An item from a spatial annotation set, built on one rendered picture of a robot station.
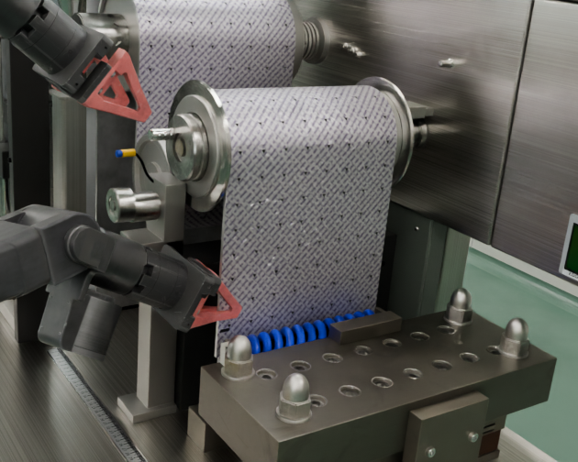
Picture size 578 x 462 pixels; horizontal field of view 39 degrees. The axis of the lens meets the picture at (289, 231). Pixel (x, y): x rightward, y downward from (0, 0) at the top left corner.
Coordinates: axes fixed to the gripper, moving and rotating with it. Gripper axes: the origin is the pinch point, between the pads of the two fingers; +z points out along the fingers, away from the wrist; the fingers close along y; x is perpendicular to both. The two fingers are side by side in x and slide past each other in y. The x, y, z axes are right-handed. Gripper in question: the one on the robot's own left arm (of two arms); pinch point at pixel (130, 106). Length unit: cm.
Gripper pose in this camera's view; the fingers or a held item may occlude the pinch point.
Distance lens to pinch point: 90.6
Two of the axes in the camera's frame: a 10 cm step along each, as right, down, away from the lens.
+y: 5.4, 3.2, -7.7
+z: 5.9, 5.1, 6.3
